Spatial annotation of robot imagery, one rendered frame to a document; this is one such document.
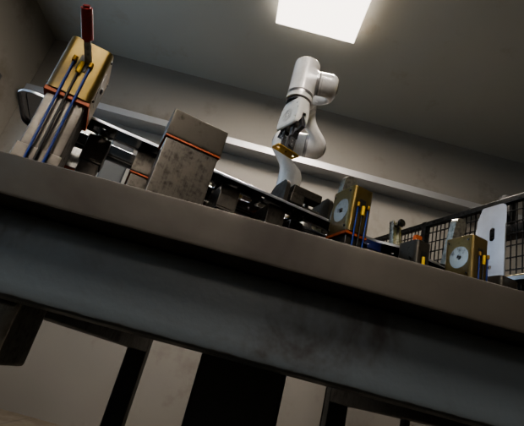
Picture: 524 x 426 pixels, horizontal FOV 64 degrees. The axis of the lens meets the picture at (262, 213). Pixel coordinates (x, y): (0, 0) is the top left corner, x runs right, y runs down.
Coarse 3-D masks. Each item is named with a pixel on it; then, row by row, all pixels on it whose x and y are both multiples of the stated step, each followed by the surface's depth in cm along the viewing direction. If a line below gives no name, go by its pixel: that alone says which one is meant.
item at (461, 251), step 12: (456, 240) 112; (468, 240) 108; (480, 240) 108; (456, 252) 110; (468, 252) 107; (480, 252) 106; (456, 264) 109; (468, 264) 105; (480, 264) 106; (480, 276) 105
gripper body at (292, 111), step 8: (296, 96) 132; (288, 104) 134; (296, 104) 130; (304, 104) 130; (288, 112) 132; (296, 112) 128; (304, 112) 129; (280, 120) 134; (288, 120) 130; (296, 120) 127; (304, 120) 129; (280, 128) 132; (288, 128) 132
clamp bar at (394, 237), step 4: (400, 220) 149; (392, 224) 151; (396, 224) 150; (400, 224) 148; (404, 224) 149; (392, 228) 150; (396, 228) 152; (400, 228) 151; (392, 232) 149; (396, 232) 151; (400, 232) 150; (392, 236) 148; (396, 236) 150; (400, 236) 150; (392, 240) 147; (396, 240) 149; (400, 240) 149
